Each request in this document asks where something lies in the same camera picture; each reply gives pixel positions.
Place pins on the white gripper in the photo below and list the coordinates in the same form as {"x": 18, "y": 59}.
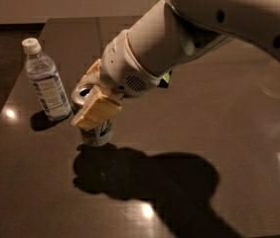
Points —
{"x": 121, "y": 66}

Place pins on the green 7up soda can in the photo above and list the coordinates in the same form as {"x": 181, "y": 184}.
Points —
{"x": 98, "y": 136}

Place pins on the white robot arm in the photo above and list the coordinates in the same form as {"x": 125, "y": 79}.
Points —
{"x": 170, "y": 33}

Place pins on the clear blue-label plastic bottle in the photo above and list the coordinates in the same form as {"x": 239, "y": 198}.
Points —
{"x": 44, "y": 76}

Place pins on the green chip bag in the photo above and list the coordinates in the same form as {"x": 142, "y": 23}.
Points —
{"x": 165, "y": 80}

